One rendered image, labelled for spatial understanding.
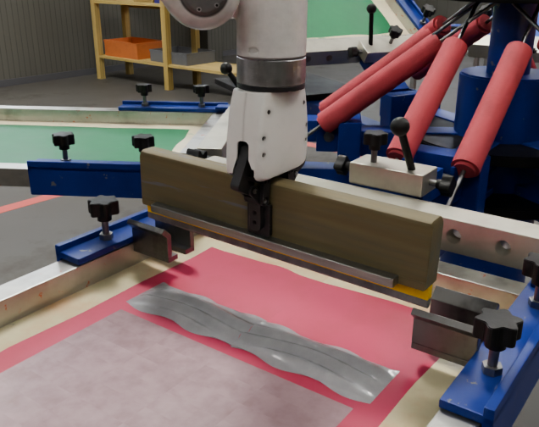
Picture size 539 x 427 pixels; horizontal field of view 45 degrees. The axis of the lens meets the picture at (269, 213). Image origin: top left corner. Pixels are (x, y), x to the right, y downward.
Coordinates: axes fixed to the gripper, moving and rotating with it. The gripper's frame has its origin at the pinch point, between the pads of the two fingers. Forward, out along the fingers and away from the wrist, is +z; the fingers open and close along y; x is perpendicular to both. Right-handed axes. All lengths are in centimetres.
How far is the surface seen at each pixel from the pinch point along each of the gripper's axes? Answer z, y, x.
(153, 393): 14.1, 19.5, -0.5
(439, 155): 4, -52, 1
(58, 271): 10.8, 11.5, -25.9
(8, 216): 111, -138, -285
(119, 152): 14, -41, -73
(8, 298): 11.1, 19.6, -25.0
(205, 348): 14.1, 10.0, -1.7
